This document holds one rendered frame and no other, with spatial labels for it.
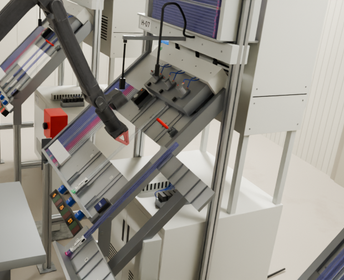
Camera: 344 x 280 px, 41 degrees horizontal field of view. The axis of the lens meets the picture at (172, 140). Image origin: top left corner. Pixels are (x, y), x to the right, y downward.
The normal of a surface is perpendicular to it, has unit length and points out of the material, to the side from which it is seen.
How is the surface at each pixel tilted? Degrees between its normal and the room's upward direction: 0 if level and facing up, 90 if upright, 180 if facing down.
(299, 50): 90
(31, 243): 0
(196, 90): 43
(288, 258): 0
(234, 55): 90
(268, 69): 90
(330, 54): 90
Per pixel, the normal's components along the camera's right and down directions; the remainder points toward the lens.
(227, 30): 0.49, 0.36
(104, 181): -0.51, -0.61
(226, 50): -0.87, 0.09
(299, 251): 0.11, -0.93
